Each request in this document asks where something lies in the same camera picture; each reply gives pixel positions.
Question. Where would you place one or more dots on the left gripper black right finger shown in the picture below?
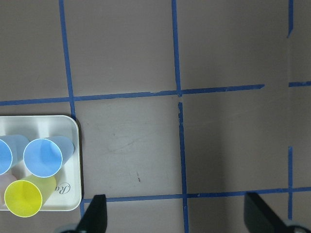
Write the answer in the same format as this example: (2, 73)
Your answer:
(260, 218)

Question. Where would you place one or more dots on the blue cup near tray corner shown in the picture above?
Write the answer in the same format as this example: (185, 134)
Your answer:
(44, 157)

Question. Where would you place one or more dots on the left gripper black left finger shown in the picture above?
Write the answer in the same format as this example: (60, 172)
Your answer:
(95, 218)

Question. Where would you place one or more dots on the yellow cup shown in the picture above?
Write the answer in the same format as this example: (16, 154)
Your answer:
(25, 197)

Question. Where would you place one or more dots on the cream plastic tray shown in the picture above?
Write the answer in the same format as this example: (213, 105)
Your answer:
(67, 194)

